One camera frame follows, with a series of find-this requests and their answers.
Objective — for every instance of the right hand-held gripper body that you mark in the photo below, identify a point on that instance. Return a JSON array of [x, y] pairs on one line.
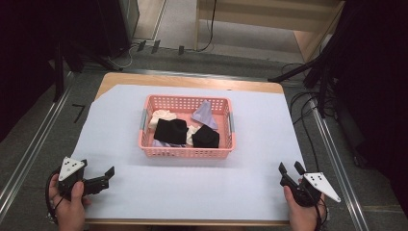
[[312, 189]]

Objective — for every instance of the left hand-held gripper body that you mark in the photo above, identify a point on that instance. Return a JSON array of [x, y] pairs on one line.
[[71, 171]]

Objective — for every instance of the lavender sock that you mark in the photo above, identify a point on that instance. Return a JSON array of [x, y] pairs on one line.
[[162, 144], [205, 115]]

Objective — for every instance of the black sock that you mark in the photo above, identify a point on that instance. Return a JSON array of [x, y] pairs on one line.
[[206, 138], [171, 131]]

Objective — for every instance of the white sock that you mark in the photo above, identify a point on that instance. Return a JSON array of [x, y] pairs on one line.
[[161, 116], [191, 132]]

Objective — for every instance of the pink plastic basket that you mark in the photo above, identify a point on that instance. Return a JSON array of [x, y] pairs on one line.
[[187, 150]]

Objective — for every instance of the person's right hand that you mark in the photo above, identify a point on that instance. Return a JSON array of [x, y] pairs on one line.
[[301, 216]]

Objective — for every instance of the person's left hand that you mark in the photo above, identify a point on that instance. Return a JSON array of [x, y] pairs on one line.
[[69, 210]]

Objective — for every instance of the white table mat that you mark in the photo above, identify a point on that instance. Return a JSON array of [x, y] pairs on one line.
[[192, 186]]

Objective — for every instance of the black tripod stand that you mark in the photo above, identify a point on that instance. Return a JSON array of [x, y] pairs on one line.
[[322, 73]]

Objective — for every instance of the black metal stand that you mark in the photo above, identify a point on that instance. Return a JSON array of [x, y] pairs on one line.
[[59, 70]]

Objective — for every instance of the dark curtain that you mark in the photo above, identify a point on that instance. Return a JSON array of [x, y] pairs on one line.
[[375, 80], [29, 48]]

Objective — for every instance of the light wooden shelf unit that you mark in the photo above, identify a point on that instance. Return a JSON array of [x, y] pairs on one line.
[[256, 16]]

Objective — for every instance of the grey cabinet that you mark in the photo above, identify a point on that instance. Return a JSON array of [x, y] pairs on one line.
[[130, 16]]

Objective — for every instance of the metal floor rail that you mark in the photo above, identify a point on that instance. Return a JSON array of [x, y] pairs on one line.
[[32, 154], [340, 173]]

